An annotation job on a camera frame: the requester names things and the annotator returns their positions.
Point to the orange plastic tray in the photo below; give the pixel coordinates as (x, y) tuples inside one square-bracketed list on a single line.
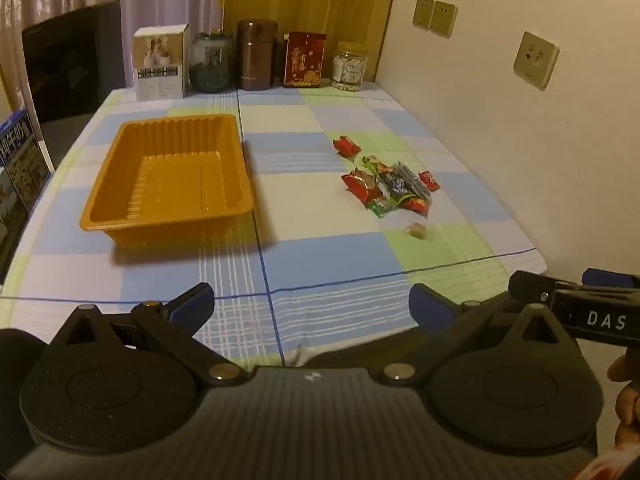
[(170, 185)]

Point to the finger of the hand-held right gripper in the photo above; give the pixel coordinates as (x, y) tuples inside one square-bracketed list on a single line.
[(530, 285), (605, 278)]

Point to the long green snack packet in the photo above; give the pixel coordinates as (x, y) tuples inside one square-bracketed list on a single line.
[(397, 185)]

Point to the person's right hand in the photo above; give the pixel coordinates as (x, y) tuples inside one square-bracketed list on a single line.
[(627, 402)]

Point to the beige data wall socket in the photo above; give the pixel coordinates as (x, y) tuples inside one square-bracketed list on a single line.
[(536, 60)]

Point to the red gold gift box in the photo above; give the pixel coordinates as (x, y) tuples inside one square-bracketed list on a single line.
[(304, 60)]

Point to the checked tablecloth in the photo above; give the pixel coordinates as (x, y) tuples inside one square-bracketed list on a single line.
[(310, 240)]

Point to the brown metal thermos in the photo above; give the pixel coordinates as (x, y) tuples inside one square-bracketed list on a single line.
[(256, 55)]

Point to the small gold candy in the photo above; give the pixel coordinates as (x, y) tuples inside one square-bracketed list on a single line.
[(416, 230)]

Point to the clear plastic nut jar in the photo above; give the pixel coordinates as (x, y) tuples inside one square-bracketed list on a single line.
[(349, 70)]

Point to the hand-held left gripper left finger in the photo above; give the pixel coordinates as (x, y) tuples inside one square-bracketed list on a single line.
[(187, 306)]

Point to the blue printed box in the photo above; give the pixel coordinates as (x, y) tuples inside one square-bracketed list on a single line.
[(20, 170)]

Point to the green glass jar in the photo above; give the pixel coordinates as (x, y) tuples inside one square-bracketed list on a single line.
[(212, 65)]

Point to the red white snack packet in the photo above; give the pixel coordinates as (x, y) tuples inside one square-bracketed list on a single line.
[(416, 205)]

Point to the red pillow snack packet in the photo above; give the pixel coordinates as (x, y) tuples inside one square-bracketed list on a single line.
[(346, 146)]

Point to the white printed carton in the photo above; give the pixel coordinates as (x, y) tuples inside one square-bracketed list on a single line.
[(160, 60)]

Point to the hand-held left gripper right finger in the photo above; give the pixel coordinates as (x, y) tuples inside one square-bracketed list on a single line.
[(425, 306)]

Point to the black monitor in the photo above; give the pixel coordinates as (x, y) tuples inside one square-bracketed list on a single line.
[(75, 60)]

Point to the yellow green candy wrapper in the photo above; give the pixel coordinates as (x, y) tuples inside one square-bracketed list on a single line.
[(378, 208)]

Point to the red brown snack packet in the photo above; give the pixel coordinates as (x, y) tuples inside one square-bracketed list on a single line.
[(360, 186)]

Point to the small red snack packet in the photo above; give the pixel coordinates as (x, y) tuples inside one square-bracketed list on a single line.
[(429, 181)]

